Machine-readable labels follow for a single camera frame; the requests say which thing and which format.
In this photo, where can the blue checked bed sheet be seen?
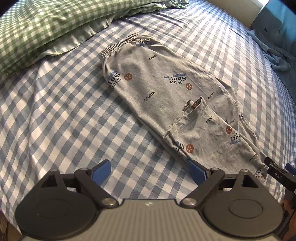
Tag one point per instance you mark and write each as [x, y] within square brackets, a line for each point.
[69, 115]

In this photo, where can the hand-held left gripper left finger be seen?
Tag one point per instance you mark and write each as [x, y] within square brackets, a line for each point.
[101, 172]

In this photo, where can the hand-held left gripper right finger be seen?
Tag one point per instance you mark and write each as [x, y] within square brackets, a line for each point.
[197, 172]

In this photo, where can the blue blanket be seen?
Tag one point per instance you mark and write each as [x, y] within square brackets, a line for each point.
[275, 54]

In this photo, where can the grey printed pants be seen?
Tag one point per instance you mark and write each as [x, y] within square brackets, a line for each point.
[161, 92]

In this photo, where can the green checked quilt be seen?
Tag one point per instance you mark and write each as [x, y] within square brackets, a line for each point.
[46, 27]

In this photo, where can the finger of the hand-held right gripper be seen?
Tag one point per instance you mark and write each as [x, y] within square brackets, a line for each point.
[291, 169]
[277, 173]

